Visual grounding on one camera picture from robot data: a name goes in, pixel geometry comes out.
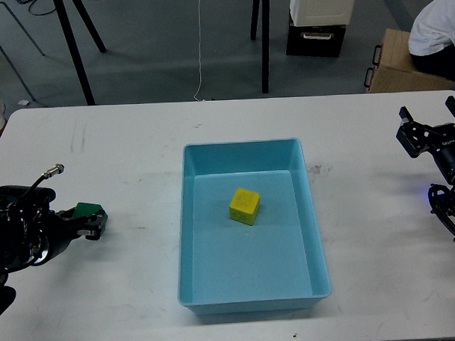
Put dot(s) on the black left table legs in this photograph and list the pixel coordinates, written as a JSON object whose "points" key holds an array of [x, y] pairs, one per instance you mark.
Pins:
{"points": [[74, 51]]}

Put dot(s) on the black table legs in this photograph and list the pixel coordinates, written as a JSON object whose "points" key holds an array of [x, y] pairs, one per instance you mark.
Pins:
{"points": [[74, 51], [260, 14]]}

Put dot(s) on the seated person white shirt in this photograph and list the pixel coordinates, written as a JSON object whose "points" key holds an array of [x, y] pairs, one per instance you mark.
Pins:
{"points": [[432, 39]]}

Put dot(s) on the yellow cube block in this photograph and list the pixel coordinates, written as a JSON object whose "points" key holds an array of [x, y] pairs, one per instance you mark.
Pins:
{"points": [[244, 206]]}

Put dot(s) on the black storage box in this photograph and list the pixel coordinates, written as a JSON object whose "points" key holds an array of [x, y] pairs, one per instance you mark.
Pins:
{"points": [[315, 41]]}

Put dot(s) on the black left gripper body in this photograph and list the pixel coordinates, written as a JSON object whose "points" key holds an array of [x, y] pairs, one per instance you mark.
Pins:
{"points": [[58, 234]]}

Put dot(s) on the white plastic storage box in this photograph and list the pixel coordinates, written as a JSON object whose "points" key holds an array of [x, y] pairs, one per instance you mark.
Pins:
{"points": [[318, 13]]}

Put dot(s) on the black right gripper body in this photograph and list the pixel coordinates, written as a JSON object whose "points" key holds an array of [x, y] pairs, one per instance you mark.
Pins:
{"points": [[438, 141]]}

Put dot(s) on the light blue plastic bin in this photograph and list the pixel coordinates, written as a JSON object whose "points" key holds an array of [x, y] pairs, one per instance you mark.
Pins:
{"points": [[230, 267]]}

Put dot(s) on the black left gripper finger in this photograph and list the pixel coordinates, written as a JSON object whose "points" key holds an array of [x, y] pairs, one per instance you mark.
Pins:
{"points": [[68, 215], [92, 227]]}

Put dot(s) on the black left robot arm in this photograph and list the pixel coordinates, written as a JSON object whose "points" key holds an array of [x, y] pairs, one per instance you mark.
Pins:
{"points": [[31, 233]]}

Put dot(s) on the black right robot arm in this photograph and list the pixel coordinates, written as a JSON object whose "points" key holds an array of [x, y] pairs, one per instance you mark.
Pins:
{"points": [[442, 203]]}

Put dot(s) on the black right table legs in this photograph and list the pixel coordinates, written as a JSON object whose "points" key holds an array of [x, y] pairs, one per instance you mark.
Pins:
{"points": [[260, 14]]}

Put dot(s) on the green cube block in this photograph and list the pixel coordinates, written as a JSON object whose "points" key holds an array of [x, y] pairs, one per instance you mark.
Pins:
{"points": [[86, 210]]}

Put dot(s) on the cardboard box with handles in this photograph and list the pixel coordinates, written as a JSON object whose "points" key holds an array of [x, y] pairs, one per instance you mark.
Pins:
{"points": [[393, 70]]}

